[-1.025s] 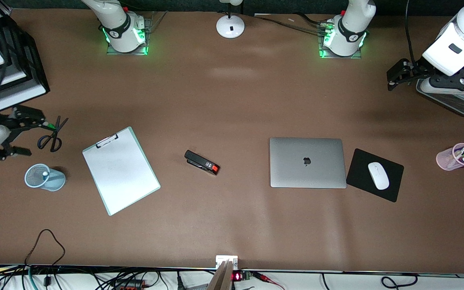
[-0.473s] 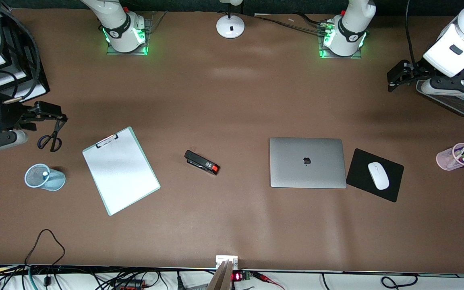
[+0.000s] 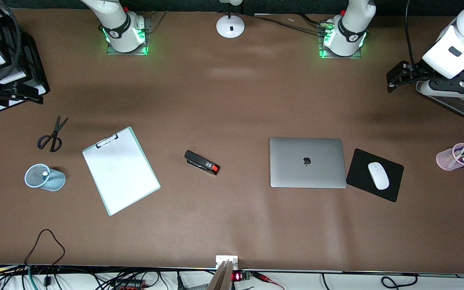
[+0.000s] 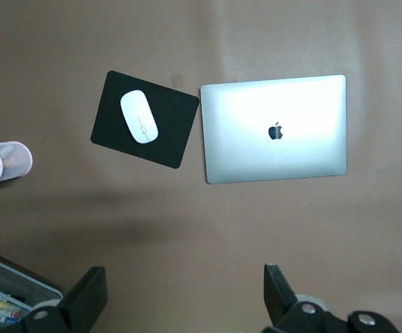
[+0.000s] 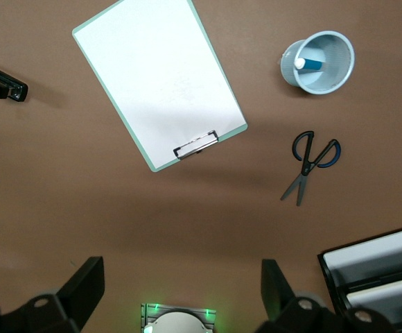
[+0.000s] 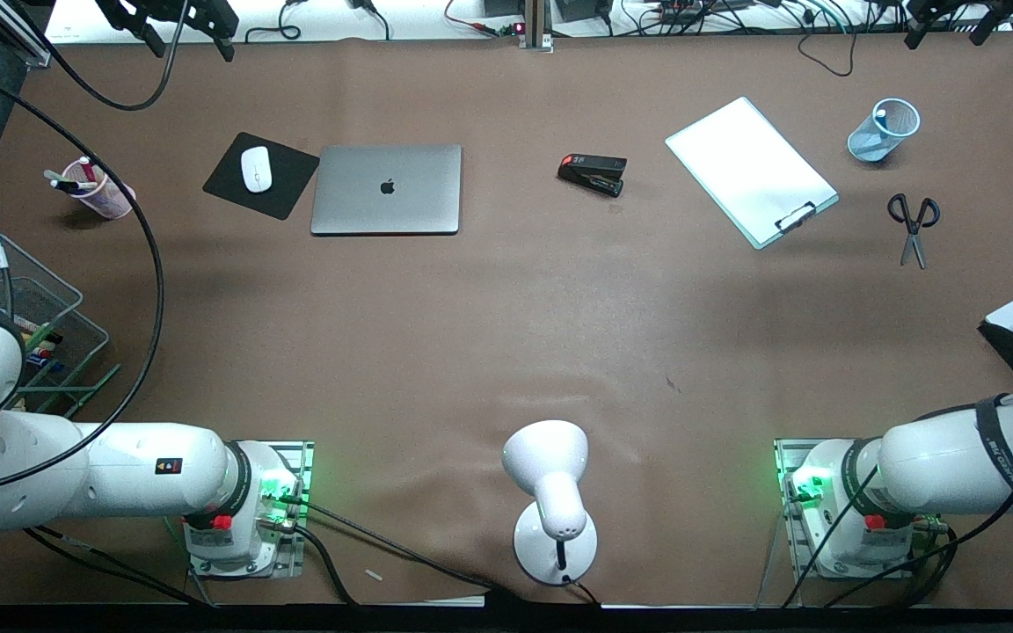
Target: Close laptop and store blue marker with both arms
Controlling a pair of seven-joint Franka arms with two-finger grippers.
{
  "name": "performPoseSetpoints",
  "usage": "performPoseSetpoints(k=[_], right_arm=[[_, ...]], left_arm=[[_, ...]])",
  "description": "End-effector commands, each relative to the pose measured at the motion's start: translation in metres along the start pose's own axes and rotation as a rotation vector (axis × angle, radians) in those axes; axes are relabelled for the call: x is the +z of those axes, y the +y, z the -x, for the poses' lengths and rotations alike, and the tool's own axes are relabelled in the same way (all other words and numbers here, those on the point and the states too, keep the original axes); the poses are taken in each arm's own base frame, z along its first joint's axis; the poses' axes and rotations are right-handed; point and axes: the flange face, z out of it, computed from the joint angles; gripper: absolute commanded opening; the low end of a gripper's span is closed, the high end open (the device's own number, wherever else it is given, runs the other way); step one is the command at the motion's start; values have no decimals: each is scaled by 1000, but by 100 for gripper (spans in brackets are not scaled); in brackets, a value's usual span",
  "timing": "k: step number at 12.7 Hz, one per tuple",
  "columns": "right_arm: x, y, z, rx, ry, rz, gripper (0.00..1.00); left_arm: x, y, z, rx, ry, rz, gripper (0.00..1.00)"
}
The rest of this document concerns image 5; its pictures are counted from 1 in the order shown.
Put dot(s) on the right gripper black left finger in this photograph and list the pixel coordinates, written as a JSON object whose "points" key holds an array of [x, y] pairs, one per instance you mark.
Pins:
{"points": [[83, 284]]}

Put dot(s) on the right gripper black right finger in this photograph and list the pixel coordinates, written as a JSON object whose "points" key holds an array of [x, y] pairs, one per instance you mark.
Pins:
{"points": [[277, 291]]}

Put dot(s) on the blue marker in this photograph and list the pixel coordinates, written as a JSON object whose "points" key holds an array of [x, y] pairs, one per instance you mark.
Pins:
{"points": [[313, 64]]}

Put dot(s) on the black stacked paper tray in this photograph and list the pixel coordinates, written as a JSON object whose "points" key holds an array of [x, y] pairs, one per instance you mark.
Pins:
{"points": [[329, 277]]}

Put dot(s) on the white paper stack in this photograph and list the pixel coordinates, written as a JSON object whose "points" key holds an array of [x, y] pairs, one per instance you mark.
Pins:
{"points": [[388, 298], [371, 256]]}

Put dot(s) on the mint green clipboard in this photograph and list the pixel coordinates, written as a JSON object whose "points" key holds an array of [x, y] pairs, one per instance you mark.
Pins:
{"points": [[154, 167]]}

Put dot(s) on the black stapler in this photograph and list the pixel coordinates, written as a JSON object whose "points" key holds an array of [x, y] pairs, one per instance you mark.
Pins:
{"points": [[0, 85]]}

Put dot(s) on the light blue mesh cup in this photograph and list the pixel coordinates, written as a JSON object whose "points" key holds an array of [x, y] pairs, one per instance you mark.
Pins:
{"points": [[336, 83]]}

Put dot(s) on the white paper sheet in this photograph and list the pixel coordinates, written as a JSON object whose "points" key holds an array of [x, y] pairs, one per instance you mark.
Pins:
{"points": [[152, 69]]}

